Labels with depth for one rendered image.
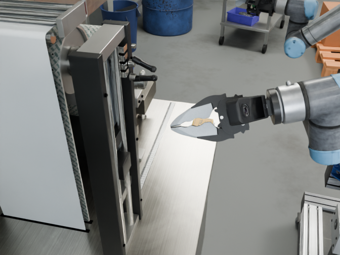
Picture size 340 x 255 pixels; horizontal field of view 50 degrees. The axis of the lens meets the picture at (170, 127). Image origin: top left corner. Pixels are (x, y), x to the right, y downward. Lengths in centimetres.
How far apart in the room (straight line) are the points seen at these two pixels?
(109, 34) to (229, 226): 168
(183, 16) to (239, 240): 293
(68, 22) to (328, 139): 54
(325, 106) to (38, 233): 75
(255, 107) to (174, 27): 376
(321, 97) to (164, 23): 374
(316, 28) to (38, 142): 103
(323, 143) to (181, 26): 376
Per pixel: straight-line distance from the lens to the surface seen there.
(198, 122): 131
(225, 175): 246
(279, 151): 273
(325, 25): 144
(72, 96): 96
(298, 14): 155
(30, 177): 94
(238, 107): 63
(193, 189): 109
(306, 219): 201
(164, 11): 434
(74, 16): 74
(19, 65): 75
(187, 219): 101
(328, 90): 73
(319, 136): 78
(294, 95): 71
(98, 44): 62
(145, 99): 125
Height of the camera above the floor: 168
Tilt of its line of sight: 36 degrees down
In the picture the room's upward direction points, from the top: straight up
